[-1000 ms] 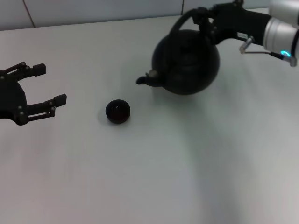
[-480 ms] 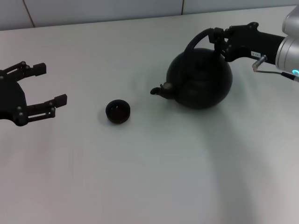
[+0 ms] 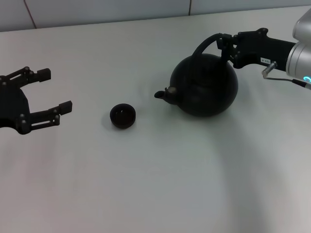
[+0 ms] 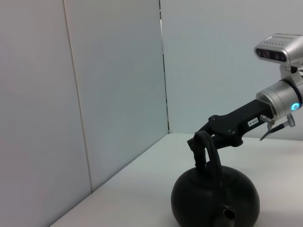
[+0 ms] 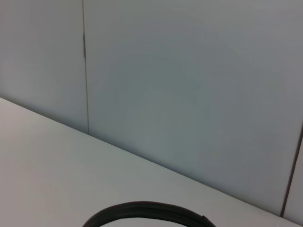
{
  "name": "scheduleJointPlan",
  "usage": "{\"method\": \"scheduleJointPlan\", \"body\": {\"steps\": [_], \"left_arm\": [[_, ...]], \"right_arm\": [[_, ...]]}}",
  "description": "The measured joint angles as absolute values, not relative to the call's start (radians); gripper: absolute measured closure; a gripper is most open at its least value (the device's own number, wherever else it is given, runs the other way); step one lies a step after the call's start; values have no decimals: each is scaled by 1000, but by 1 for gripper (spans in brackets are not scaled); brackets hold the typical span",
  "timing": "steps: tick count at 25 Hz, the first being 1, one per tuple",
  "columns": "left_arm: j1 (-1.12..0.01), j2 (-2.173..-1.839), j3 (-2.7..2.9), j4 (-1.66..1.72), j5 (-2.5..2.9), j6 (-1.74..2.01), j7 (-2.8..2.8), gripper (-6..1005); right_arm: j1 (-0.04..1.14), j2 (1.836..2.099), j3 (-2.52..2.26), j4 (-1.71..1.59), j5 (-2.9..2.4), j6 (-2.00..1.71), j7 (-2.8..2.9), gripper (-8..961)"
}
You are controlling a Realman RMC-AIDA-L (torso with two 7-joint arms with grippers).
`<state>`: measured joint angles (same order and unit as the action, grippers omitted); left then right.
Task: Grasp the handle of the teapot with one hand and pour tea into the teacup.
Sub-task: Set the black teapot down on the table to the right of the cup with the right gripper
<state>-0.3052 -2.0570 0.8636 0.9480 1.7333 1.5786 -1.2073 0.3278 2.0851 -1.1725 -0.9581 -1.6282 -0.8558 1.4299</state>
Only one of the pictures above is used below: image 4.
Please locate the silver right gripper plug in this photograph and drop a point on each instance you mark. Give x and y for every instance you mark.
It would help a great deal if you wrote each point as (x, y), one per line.
(267, 120)

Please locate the black round teapot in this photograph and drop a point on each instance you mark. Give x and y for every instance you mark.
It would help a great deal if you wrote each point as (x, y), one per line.
(213, 198)

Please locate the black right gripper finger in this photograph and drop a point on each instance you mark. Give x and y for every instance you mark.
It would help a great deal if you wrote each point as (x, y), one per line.
(220, 143)
(191, 143)

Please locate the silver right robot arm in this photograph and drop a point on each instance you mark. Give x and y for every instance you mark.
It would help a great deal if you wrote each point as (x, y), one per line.
(281, 99)

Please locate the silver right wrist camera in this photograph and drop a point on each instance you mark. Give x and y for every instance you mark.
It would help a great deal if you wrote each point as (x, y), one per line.
(279, 52)

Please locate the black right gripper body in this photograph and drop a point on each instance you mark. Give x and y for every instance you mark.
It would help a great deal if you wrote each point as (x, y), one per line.
(236, 125)

